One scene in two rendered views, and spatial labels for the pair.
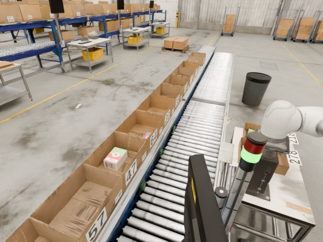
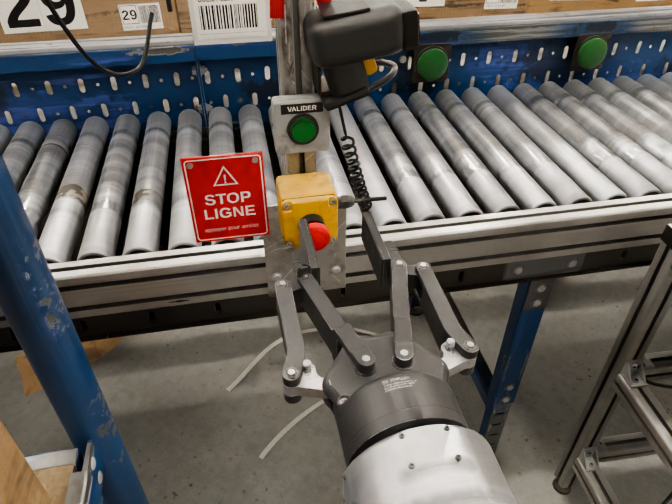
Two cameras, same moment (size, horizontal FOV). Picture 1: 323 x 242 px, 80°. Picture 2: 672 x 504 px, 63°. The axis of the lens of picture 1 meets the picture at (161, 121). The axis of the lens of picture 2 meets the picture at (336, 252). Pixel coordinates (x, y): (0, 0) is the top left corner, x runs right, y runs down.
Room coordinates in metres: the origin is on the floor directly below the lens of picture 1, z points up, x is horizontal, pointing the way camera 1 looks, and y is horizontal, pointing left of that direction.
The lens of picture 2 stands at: (0.14, -0.85, 1.24)
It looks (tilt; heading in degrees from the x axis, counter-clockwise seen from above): 38 degrees down; 61
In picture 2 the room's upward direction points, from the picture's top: straight up
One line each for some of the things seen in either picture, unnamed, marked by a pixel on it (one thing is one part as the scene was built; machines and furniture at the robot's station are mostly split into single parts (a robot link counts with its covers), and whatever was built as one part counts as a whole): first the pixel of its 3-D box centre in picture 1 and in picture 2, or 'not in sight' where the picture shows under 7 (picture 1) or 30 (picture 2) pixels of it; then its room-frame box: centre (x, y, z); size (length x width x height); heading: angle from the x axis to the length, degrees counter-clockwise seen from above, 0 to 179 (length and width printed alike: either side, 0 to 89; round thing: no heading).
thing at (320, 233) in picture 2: not in sight; (312, 231); (0.38, -0.36, 0.84); 0.04 x 0.04 x 0.04; 72
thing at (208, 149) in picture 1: (193, 146); not in sight; (1.51, -0.33, 0.72); 0.52 x 0.05 x 0.05; 72
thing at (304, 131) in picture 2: not in sight; (302, 128); (0.40, -0.30, 0.95); 0.03 x 0.02 x 0.03; 162
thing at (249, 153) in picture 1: (253, 148); not in sight; (0.42, -0.26, 1.62); 0.05 x 0.05 x 0.06
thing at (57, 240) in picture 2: not in sight; (77, 184); (0.15, 0.12, 0.72); 0.52 x 0.05 x 0.05; 72
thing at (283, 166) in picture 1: (261, 154); not in sight; (1.33, -0.92, 0.80); 0.38 x 0.28 x 0.10; 71
